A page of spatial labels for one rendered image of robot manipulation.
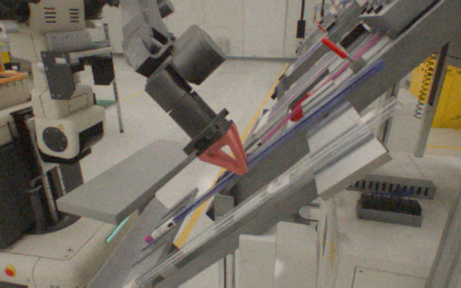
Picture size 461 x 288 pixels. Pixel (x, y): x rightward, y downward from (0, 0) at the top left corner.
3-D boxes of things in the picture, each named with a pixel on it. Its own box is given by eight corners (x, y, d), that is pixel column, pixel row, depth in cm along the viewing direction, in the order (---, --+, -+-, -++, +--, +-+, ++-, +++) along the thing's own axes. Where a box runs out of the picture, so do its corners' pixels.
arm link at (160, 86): (148, 83, 51) (133, 87, 45) (176, 53, 49) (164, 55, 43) (178, 114, 52) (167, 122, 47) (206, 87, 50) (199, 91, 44)
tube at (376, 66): (148, 244, 60) (144, 241, 59) (151, 240, 61) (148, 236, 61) (386, 66, 40) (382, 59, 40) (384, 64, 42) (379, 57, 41)
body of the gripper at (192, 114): (232, 114, 53) (202, 81, 52) (220, 133, 44) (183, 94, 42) (207, 137, 55) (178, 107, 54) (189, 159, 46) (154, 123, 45)
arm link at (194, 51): (161, 69, 56) (123, 48, 49) (205, 23, 53) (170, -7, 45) (187, 118, 51) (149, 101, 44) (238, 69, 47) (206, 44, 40)
